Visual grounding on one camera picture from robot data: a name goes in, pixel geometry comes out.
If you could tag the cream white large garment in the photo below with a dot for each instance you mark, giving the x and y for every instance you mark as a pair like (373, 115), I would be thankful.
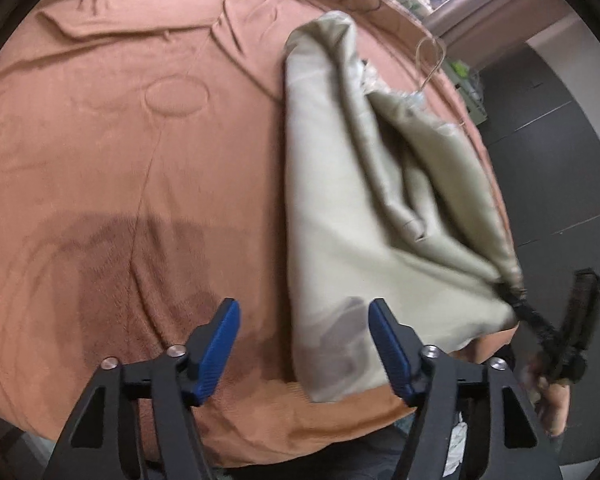
(384, 199)

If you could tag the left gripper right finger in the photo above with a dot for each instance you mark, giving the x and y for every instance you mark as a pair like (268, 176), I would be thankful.
(504, 437)

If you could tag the right pink-brown curtain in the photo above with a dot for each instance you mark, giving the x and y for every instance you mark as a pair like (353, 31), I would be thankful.
(478, 32)

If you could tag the orange-brown bed blanket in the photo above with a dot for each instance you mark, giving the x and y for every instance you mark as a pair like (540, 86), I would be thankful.
(143, 180)

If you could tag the dark grey wardrobe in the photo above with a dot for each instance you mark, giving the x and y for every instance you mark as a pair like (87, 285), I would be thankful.
(546, 157)

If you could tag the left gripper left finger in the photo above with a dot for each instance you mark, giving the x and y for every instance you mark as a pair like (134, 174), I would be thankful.
(101, 438)

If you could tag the person's right hand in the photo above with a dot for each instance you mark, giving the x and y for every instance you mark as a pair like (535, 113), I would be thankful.
(551, 400)

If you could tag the white bedside shelf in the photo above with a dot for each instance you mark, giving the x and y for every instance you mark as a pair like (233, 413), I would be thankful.
(468, 85)

